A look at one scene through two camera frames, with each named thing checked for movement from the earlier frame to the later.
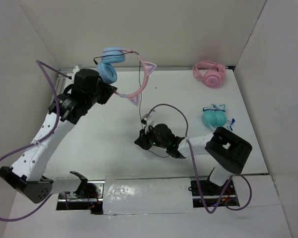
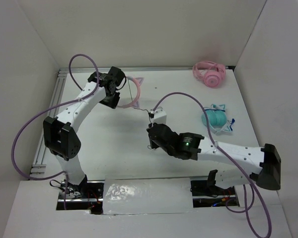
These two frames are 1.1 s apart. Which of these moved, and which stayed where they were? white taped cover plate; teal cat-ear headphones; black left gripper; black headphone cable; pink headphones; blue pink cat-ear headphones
Moved: black headphone cable; blue pink cat-ear headphones; black left gripper
Stayed: teal cat-ear headphones; pink headphones; white taped cover plate
